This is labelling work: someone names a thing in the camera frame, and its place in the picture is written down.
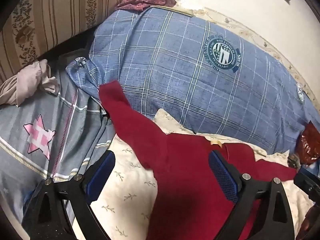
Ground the red plastic bag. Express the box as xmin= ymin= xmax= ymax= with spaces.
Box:
xmin=297 ymin=121 xmax=320 ymax=165

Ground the blue plaid quilt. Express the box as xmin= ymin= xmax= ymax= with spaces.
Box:
xmin=65 ymin=6 xmax=320 ymax=155

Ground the maroon patterned cloth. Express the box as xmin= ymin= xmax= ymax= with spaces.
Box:
xmin=116 ymin=0 xmax=177 ymax=12

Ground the grey star-print duvet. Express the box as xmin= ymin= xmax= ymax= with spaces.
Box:
xmin=0 ymin=67 xmax=118 ymax=230

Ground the cream leaf-print bedsheet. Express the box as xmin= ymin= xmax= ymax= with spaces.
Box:
xmin=72 ymin=5 xmax=319 ymax=240

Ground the pale pink cloth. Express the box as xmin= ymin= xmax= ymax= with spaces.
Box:
xmin=0 ymin=59 xmax=60 ymax=107

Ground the red sweater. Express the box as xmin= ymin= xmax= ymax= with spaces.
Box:
xmin=99 ymin=80 xmax=298 ymax=240

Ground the person's right forearm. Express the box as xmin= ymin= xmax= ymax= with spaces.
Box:
xmin=299 ymin=204 xmax=320 ymax=240

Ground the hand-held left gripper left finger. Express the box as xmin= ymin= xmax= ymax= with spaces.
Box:
xmin=21 ymin=150 xmax=116 ymax=240

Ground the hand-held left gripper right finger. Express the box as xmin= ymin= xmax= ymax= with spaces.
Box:
xmin=209 ymin=150 xmax=295 ymax=240

